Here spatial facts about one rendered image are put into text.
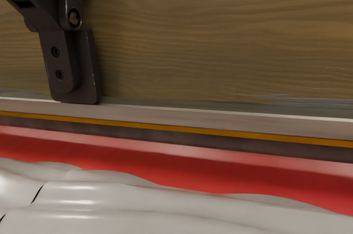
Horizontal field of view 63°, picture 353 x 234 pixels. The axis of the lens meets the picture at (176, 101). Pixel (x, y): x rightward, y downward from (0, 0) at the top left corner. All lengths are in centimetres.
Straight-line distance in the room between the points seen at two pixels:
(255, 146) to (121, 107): 8
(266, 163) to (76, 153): 12
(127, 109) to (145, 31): 4
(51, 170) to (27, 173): 1
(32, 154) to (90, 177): 6
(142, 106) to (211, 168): 5
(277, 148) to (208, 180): 4
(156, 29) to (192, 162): 8
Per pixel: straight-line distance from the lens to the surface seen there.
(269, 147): 17
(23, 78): 22
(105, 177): 17
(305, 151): 17
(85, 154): 20
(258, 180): 16
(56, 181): 17
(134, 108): 16
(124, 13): 16
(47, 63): 17
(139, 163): 18
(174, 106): 15
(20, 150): 23
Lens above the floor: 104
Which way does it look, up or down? 18 degrees down
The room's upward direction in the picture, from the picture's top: 4 degrees counter-clockwise
